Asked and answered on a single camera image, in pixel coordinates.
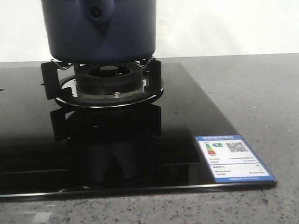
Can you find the black metal pot support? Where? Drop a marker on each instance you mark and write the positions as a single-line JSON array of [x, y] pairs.
[[60, 85]]

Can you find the dark blue cooking pot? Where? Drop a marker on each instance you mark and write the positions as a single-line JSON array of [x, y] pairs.
[[100, 31]]

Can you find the black gas burner head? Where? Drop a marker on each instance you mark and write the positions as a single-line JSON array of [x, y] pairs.
[[107, 79]]

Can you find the blue white energy label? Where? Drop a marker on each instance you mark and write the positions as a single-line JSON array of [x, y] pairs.
[[230, 159]]

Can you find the black glass gas stove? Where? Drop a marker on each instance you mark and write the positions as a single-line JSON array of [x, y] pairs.
[[51, 151]]

